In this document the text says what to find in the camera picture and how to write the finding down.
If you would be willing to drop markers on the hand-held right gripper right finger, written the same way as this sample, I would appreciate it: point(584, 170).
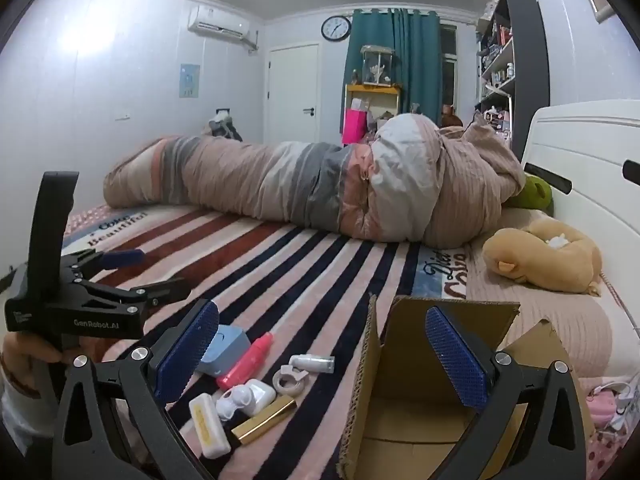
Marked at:
point(457, 365)

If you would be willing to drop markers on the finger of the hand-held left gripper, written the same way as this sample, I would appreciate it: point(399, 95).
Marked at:
point(125, 257)
point(170, 287)

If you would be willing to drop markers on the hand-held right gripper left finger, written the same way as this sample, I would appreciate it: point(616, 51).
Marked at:
point(187, 350)

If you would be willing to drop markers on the person's left forearm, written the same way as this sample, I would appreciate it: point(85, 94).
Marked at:
point(20, 420)

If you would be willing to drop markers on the person's left hand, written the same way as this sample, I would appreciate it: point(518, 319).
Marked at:
point(25, 360)

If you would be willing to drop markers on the light blue plastic case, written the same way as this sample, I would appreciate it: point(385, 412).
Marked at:
point(227, 347)

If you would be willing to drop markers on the pink bottle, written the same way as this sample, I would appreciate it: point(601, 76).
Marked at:
point(245, 362)

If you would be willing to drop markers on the cardboard box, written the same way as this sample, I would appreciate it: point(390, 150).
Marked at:
point(400, 335)

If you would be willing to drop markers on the white bar with yellow label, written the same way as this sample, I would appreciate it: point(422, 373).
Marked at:
point(210, 426)

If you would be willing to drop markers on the gold rectangular tube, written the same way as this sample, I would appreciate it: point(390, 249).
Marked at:
point(262, 419)

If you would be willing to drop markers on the small white bottle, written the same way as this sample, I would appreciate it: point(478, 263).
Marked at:
point(312, 363)

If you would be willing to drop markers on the striped printed blanket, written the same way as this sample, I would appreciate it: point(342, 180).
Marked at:
point(300, 280)

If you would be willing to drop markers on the brown plush toy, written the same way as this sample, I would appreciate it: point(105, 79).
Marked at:
point(540, 260)

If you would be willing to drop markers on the rolled pink grey quilt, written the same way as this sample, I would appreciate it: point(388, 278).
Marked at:
point(280, 180)

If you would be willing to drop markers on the pink white small item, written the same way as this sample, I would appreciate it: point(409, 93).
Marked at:
point(607, 402)

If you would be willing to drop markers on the green plush toy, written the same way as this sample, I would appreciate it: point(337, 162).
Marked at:
point(535, 195)

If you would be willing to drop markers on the white door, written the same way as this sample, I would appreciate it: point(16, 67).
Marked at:
point(292, 95)

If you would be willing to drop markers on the pink bag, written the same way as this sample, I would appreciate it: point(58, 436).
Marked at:
point(354, 126)

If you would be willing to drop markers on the white air conditioner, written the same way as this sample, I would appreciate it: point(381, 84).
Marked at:
point(217, 22)

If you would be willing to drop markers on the white bed headboard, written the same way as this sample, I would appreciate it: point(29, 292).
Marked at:
point(585, 145)

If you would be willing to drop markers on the yellow shelf unit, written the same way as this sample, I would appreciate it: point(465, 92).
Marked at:
point(372, 91)

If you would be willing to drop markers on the teal curtain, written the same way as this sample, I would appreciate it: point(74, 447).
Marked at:
point(415, 70)

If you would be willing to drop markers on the window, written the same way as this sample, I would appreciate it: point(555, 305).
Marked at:
point(448, 65)

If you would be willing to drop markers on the glass display case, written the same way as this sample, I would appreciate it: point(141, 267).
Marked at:
point(376, 66)

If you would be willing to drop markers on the black bookshelf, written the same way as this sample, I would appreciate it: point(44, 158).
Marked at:
point(527, 60)

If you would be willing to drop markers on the light blue wall poster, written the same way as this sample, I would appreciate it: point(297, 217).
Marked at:
point(189, 80)

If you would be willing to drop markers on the black wall clock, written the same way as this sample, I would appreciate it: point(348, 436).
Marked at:
point(336, 28)

